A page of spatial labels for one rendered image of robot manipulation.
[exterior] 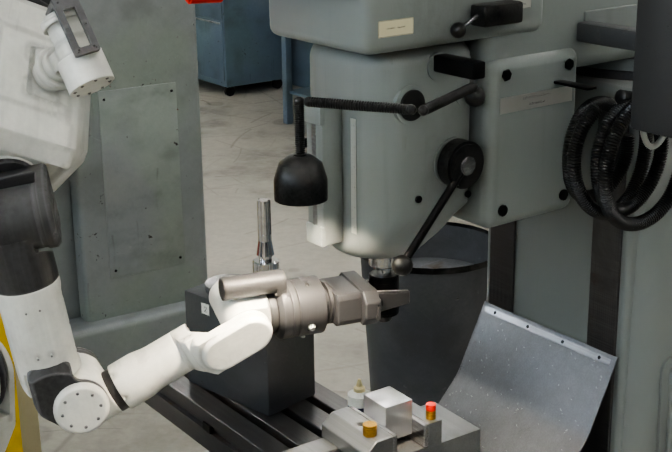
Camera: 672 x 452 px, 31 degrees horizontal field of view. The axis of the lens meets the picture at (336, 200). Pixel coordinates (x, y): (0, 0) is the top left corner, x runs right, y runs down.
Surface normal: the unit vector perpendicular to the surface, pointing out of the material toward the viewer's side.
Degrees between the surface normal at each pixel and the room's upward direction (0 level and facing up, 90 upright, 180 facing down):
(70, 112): 57
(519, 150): 90
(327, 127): 90
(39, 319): 92
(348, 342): 0
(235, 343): 103
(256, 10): 90
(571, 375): 63
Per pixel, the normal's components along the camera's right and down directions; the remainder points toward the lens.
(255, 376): -0.68, 0.22
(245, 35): 0.59, 0.23
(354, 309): 0.36, 0.27
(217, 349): 0.36, 0.47
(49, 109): 0.63, -0.36
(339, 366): -0.01, -0.96
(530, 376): -0.73, -0.26
